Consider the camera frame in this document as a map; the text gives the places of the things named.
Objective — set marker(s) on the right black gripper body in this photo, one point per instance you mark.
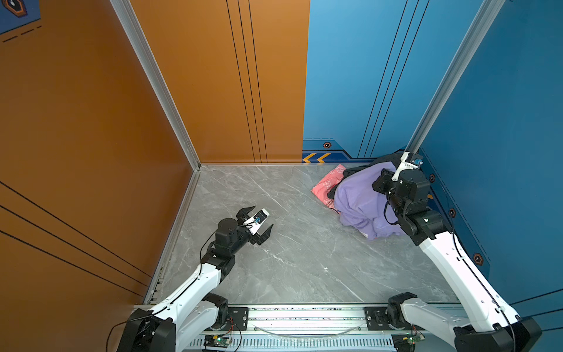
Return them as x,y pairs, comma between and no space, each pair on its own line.
387,186

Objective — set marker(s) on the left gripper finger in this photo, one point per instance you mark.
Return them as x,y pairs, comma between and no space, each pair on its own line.
243,214
260,239

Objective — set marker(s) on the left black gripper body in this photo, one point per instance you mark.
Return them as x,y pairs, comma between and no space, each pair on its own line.
243,237

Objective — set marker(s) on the dark grey cloth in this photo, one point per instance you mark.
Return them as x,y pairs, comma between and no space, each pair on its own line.
373,170

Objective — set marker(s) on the lavender purple cloth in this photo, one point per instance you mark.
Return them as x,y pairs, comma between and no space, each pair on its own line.
359,206

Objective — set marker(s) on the pink patterned cloth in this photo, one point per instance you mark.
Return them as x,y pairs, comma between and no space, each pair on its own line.
327,185

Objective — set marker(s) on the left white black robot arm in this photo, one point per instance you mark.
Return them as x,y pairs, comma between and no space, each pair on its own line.
173,323

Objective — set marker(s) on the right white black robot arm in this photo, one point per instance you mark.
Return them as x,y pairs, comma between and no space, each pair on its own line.
491,323

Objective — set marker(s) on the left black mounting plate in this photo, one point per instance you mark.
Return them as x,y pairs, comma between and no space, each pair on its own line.
229,317

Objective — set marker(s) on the black mounting plate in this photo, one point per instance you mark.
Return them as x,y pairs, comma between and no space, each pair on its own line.
229,317
377,319

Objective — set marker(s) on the left green circuit board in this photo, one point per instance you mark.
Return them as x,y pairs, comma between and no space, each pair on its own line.
216,343

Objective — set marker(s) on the green circuit board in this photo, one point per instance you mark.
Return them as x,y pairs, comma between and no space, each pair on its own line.
406,342
216,343

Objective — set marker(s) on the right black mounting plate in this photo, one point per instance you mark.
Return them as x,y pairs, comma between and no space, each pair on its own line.
377,319

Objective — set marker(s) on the right green circuit board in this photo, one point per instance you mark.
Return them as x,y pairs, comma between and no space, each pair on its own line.
406,342

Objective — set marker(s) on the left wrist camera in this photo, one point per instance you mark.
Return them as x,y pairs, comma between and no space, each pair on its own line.
254,223

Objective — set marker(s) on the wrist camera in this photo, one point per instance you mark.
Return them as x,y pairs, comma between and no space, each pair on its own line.
254,223
408,161

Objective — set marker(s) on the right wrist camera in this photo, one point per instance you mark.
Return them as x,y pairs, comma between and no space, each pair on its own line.
408,161

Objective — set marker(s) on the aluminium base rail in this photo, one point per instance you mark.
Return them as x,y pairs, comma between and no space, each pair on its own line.
317,327

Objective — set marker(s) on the right aluminium corner post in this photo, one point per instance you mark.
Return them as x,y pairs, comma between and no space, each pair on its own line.
479,27

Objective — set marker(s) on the aluminium corner post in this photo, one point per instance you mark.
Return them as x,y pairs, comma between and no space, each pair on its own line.
479,27
136,36

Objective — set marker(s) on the left aluminium corner post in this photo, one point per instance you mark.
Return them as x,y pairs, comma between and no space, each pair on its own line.
136,36

